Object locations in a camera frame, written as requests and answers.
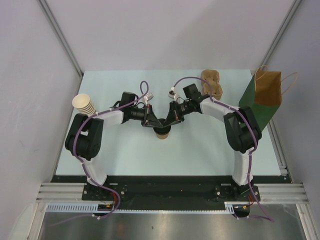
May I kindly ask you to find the aluminium rail bottom left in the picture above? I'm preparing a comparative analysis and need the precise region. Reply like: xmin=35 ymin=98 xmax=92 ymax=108
xmin=36 ymin=182 xmax=85 ymax=203

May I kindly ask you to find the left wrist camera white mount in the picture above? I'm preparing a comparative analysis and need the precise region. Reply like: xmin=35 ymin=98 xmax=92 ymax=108
xmin=143 ymin=92 xmax=154 ymax=104

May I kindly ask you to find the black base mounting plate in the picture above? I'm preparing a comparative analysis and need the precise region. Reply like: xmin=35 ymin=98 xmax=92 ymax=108
xmin=51 ymin=175 xmax=291 ymax=211

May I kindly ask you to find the white slotted cable duct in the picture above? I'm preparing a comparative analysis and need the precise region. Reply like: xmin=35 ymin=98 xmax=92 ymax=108
xmin=46 ymin=202 xmax=266 ymax=215

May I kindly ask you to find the right aluminium frame post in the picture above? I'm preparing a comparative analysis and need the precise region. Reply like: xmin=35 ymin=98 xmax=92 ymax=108
xmin=260 ymin=0 xmax=304 ymax=66

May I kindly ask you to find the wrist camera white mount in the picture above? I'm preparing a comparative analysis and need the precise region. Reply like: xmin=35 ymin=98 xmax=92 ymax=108
xmin=168 ymin=86 xmax=180 ymax=102
xmin=143 ymin=92 xmax=154 ymax=104

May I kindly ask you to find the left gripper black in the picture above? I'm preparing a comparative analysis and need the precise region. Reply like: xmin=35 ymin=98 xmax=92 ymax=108
xmin=129 ymin=104 xmax=163 ymax=129

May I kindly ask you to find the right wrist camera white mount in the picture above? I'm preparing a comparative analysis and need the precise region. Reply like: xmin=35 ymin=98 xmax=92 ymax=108
xmin=168 ymin=86 xmax=180 ymax=102

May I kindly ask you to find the aluminium rail bottom right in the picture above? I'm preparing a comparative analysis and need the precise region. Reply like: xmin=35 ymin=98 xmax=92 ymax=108
xmin=257 ymin=183 xmax=309 ymax=204

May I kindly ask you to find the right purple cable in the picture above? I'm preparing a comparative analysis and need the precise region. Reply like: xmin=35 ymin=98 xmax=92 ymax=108
xmin=172 ymin=76 xmax=276 ymax=223

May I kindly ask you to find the aluminium rail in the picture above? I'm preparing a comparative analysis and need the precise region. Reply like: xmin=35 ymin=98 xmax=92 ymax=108
xmin=36 ymin=182 xmax=85 ymax=203
xmin=257 ymin=183 xmax=309 ymax=204

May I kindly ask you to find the aluminium frame post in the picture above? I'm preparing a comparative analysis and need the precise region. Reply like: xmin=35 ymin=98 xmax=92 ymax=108
xmin=260 ymin=0 xmax=304 ymax=66
xmin=36 ymin=0 xmax=84 ymax=79

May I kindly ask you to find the black plastic cup lid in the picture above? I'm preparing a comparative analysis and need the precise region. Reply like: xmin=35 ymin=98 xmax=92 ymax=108
xmin=153 ymin=125 xmax=171 ymax=133

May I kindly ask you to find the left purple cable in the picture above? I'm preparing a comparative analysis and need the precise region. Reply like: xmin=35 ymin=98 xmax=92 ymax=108
xmin=48 ymin=80 xmax=151 ymax=227

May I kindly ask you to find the left aluminium frame post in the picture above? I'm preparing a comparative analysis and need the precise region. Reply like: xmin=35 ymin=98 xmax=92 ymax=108
xmin=36 ymin=0 xmax=84 ymax=79

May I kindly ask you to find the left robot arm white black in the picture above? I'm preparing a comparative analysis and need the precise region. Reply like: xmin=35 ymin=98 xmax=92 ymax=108
xmin=65 ymin=92 xmax=164 ymax=200

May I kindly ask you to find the stack of paper cups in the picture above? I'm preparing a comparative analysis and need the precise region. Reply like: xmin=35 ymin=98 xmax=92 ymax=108
xmin=72 ymin=93 xmax=96 ymax=116

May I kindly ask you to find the single brown paper cup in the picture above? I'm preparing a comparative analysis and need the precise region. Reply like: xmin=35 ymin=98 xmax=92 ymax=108
xmin=155 ymin=132 xmax=169 ymax=140

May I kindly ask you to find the purple cable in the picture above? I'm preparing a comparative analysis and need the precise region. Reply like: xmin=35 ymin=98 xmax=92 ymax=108
xmin=48 ymin=80 xmax=151 ymax=227
xmin=172 ymin=76 xmax=276 ymax=223

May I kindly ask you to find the brown pulp cup carrier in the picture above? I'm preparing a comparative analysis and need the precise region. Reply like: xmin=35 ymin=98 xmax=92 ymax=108
xmin=201 ymin=69 xmax=223 ymax=100

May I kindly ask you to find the green brown paper bag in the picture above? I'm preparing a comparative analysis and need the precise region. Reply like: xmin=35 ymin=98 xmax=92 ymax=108
xmin=238 ymin=65 xmax=300 ymax=131

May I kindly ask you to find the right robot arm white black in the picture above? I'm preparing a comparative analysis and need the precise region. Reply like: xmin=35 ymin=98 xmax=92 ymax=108
xmin=162 ymin=84 xmax=262 ymax=201

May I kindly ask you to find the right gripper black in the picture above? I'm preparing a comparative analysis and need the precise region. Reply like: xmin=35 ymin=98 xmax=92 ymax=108
xmin=163 ymin=100 xmax=193 ymax=128

